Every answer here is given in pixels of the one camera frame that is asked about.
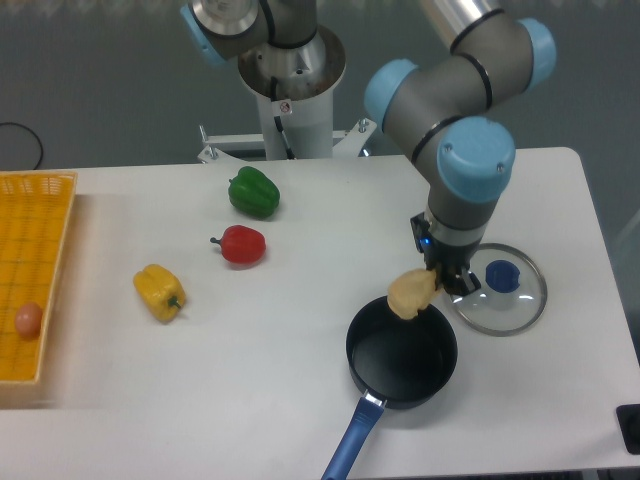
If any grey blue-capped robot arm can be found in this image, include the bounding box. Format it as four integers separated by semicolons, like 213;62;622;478
181;1;557;296

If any black cable loop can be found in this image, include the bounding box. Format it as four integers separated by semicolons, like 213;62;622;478
0;122;44;171

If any brown egg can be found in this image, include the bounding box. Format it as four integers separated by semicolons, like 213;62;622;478
14;302;43;339

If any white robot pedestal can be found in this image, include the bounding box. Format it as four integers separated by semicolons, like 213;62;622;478
198;26;377;163

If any black corner device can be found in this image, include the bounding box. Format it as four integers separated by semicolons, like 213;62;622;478
616;404;640;455

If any glass lid with blue knob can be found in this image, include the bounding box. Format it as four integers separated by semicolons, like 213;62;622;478
450;243;548;337

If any black pot with blue handle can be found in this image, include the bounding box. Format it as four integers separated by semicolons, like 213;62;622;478
322;297;458;479

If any green bell pepper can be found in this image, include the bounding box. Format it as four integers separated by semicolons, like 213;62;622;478
228;166;280;219

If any yellow plastic basket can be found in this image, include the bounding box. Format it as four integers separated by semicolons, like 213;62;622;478
1;171;78;386

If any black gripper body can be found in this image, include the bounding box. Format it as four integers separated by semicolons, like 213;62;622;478
410;213;484;281

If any yellow bell pepper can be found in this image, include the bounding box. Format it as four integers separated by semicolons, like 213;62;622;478
133;264;186;323

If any red bell pepper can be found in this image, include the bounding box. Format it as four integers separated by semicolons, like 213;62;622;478
210;225;266;265

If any pale yellow bread loaf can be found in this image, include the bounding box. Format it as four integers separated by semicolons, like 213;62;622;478
387;269;441;320

